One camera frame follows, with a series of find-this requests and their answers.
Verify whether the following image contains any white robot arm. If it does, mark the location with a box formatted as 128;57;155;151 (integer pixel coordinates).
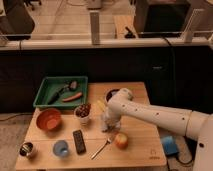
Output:
105;88;213;171

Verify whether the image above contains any yellow banana toy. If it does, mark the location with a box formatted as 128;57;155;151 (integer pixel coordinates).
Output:
97;100;106;112

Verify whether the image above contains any orange apple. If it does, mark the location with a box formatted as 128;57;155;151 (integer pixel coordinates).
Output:
114;133;128;149

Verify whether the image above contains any black remote control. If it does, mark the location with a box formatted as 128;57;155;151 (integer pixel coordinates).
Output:
73;130;86;154

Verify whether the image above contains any red sausage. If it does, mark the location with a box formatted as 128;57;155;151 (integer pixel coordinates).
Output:
62;92;83;102

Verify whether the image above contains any blue plastic cup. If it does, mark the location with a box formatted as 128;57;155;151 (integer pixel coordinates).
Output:
53;140;69;158

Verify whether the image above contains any blue box on floor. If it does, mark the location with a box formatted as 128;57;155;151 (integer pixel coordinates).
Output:
161;136;179;156

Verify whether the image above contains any orange bowl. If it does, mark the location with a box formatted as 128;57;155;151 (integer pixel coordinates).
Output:
36;108;61;131

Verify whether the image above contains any green plastic tray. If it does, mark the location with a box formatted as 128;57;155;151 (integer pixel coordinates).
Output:
33;76;88;110

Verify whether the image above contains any black device on ledge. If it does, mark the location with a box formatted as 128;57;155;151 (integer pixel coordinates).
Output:
124;27;136;38

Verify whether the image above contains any metal cup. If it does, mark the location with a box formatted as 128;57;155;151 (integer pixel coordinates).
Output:
19;142;36;158

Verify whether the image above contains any black office chair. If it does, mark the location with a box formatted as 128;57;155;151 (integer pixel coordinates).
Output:
0;0;35;41

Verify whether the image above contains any black handled kitchen tool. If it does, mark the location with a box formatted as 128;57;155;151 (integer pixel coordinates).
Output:
48;81;78;105

